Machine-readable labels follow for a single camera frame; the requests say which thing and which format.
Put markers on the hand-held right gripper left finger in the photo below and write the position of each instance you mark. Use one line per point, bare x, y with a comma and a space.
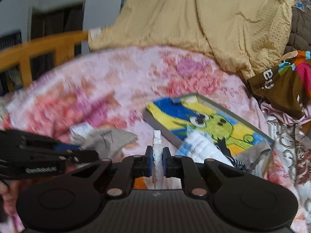
149, 161

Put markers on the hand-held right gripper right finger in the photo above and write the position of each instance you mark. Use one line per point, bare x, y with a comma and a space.
166, 161

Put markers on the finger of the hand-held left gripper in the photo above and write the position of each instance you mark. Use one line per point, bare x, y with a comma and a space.
80, 155
68, 147

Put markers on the white packet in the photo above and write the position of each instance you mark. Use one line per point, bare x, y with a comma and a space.
157, 150

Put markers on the grey cartoon print tray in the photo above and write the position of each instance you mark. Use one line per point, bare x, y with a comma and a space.
170, 116

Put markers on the black dotted sock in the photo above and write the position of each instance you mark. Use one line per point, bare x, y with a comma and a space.
234, 165

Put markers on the person's left hand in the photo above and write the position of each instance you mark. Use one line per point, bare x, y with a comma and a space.
9, 199

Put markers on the pink floral bed sheet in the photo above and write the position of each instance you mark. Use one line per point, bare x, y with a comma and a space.
121, 77

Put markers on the pale pink garment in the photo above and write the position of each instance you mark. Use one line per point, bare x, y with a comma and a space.
269, 108

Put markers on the dark window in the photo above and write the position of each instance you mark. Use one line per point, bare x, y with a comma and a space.
55, 19

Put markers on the cream ornate patterned cloth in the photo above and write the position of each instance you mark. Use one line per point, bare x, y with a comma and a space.
296, 150

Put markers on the colourful brown patterned garment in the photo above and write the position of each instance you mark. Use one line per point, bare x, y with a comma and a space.
279, 87

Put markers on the yellow dotted blanket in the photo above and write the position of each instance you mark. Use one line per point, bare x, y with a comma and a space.
182, 17

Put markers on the wooden bed frame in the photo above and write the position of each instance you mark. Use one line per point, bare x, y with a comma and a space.
24, 53

